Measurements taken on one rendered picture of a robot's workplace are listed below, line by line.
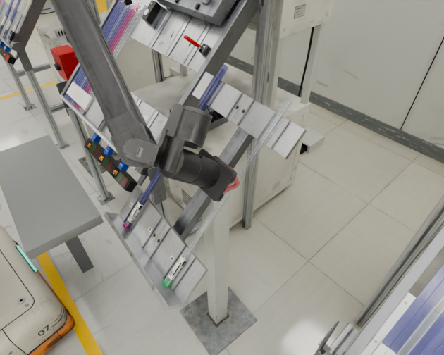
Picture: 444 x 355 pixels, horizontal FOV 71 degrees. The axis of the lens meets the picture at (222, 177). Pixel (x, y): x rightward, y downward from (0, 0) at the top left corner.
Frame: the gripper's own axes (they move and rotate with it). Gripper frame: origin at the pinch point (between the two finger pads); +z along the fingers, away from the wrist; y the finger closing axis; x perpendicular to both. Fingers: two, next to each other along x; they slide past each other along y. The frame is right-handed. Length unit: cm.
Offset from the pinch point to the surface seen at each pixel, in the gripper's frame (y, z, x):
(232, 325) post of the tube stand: 4, 68, 64
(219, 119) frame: 58, 48, -7
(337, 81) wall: 92, 181, -80
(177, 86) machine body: 102, 54, -9
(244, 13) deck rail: 42, 15, -40
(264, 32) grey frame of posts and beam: 38, 24, -40
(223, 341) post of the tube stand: 1, 62, 69
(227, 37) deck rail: 42, 14, -31
